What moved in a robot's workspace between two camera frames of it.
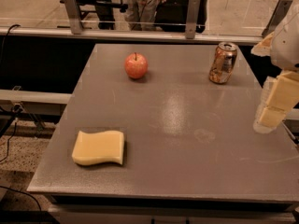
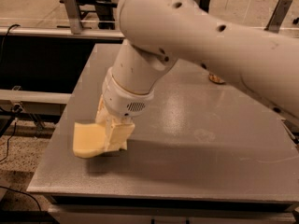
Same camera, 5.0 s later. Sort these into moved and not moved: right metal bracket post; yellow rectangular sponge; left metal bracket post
Moved: yellow rectangular sponge
Not moved: left metal bracket post; right metal bracket post
